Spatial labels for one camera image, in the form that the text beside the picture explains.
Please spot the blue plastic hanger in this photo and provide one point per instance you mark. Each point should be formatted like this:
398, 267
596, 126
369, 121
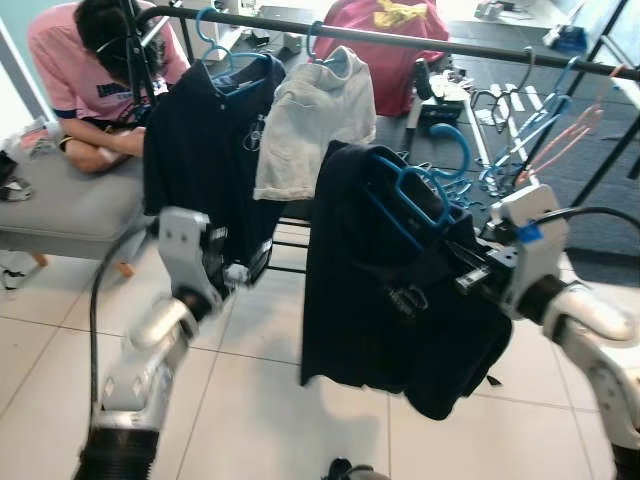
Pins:
545, 112
312, 45
213, 62
408, 170

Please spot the dark navy shirt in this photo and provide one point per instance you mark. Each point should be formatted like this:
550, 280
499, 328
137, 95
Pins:
370, 320

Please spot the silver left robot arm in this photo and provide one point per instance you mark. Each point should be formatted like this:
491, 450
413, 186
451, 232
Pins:
140, 370

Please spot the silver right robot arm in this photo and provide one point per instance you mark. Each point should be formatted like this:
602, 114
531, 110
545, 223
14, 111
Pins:
600, 360

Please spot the pink plastic hanger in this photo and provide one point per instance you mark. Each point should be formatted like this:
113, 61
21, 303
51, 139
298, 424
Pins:
588, 118

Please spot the navy polo shirt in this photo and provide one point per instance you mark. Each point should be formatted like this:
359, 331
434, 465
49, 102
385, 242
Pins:
200, 150

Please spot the light grey shirt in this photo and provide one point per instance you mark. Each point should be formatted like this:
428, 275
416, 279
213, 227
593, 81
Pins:
315, 120

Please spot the grey cushioned bench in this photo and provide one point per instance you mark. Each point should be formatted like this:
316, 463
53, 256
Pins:
60, 210

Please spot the small dark bag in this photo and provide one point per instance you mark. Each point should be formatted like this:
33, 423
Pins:
12, 185

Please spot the black clothes rack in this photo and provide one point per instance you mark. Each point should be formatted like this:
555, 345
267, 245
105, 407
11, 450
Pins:
480, 50

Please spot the small blue box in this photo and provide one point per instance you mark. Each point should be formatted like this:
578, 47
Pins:
568, 40

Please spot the person in red shirt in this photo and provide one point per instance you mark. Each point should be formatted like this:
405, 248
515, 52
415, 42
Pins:
380, 55

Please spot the dark robot foot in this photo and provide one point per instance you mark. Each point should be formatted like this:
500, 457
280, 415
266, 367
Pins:
350, 470

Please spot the person in pink shirt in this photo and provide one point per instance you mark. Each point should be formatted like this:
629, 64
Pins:
60, 60

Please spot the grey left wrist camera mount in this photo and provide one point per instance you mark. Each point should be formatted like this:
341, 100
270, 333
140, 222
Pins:
185, 250

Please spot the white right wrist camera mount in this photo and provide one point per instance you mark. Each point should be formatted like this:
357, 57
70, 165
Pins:
535, 270

